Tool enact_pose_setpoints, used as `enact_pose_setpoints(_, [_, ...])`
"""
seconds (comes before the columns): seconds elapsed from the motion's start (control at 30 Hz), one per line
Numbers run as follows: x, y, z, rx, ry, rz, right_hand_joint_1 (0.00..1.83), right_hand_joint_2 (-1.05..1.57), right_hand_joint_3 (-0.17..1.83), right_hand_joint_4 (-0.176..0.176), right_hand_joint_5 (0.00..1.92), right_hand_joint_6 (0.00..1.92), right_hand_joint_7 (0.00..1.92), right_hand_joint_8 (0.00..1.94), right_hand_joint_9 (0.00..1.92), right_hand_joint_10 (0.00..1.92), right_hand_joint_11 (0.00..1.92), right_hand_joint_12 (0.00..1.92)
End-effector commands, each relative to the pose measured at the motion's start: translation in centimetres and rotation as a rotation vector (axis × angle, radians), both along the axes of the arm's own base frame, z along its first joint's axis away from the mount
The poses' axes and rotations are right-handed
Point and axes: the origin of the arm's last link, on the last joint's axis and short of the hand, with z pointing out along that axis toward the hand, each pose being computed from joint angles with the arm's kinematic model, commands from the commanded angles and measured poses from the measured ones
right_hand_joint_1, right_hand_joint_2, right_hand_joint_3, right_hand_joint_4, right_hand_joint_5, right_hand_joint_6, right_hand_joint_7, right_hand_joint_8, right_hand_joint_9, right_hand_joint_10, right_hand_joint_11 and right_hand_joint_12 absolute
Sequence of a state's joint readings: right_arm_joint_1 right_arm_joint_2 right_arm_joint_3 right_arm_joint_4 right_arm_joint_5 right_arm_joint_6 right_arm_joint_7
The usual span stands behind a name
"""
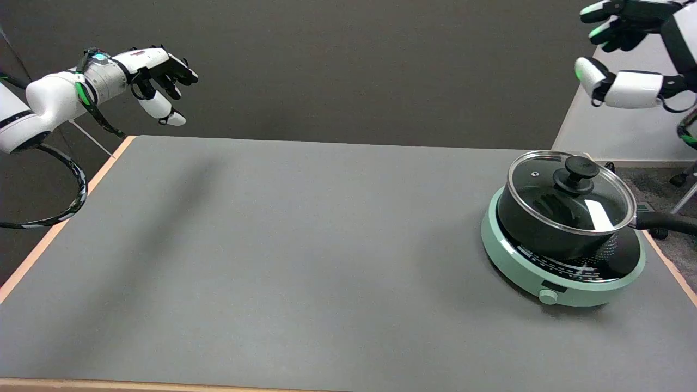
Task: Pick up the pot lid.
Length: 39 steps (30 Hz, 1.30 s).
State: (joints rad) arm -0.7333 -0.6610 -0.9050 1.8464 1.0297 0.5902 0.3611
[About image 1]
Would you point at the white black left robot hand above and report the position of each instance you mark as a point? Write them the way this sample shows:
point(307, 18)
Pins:
point(147, 57)

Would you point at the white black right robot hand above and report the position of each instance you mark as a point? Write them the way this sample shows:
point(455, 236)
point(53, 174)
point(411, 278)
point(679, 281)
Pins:
point(634, 90)

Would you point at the glass pot lid black knob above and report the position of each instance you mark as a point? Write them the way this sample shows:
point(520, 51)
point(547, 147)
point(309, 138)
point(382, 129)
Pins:
point(575, 167)

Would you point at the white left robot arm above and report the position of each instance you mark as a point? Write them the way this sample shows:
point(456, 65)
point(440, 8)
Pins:
point(49, 100)

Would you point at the black caster wheel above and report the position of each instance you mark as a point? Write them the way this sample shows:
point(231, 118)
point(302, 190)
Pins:
point(678, 179)
point(659, 233)

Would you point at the silver metal chair leg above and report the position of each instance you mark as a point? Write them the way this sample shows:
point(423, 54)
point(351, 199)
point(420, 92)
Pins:
point(686, 198)

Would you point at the mint green induction cooker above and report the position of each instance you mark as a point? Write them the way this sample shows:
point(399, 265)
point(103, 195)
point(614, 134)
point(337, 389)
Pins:
point(517, 269)

